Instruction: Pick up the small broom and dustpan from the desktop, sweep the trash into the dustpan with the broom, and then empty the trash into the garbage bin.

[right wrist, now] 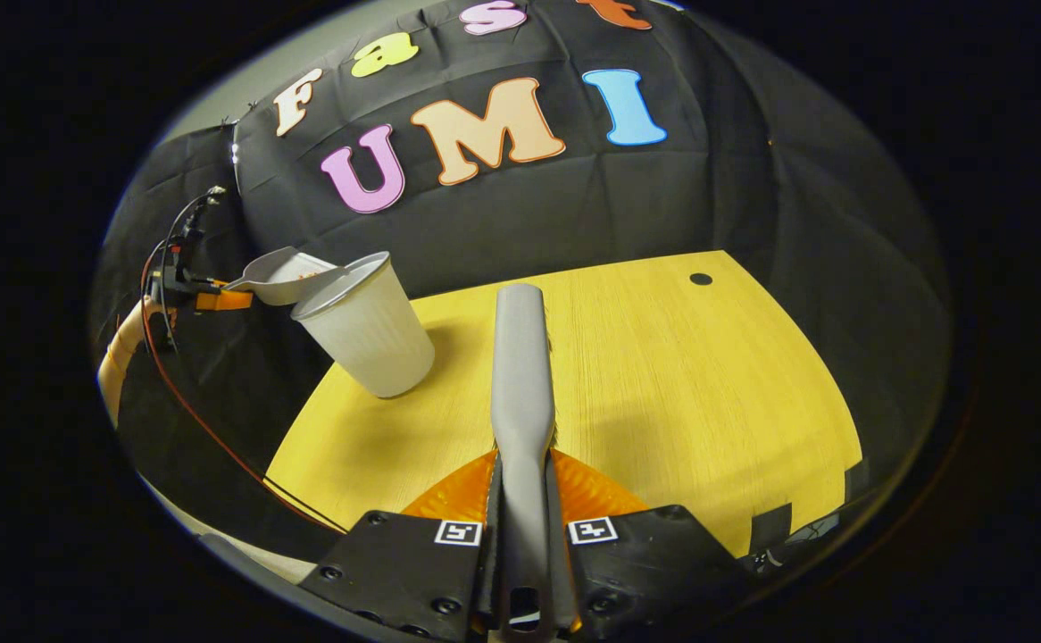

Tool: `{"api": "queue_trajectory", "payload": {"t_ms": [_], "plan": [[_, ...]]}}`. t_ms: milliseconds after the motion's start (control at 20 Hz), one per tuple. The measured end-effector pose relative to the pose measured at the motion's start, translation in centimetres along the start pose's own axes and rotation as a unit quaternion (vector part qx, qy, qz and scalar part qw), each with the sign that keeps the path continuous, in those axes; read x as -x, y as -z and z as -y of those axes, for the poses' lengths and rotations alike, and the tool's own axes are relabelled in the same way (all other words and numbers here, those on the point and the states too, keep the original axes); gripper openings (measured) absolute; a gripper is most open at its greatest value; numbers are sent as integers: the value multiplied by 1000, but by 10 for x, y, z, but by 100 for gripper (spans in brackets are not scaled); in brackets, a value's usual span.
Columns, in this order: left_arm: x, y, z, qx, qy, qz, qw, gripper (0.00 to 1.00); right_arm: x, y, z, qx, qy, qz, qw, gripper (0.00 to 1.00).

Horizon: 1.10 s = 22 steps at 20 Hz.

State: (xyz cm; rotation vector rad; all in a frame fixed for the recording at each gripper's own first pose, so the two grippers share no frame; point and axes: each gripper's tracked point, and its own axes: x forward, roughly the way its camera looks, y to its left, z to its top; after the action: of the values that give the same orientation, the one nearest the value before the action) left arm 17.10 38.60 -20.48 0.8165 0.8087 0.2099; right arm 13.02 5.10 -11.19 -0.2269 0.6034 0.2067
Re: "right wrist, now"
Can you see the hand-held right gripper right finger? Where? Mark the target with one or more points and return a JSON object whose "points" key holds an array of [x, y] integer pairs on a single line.
{"points": [[654, 563]]}

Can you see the small grey broom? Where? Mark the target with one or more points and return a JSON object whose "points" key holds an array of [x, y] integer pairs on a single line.
{"points": [[520, 357]]}

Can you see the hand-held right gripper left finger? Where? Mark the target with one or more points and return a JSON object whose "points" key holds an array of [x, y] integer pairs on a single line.
{"points": [[395, 572]]}

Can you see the white ribbed garbage bin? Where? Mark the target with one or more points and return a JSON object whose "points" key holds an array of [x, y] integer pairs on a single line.
{"points": [[369, 339]]}

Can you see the grey plastic dustpan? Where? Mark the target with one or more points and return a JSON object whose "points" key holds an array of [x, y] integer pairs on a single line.
{"points": [[279, 272]]}

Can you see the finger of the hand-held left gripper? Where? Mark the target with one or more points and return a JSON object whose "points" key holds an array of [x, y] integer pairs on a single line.
{"points": [[224, 300]]}

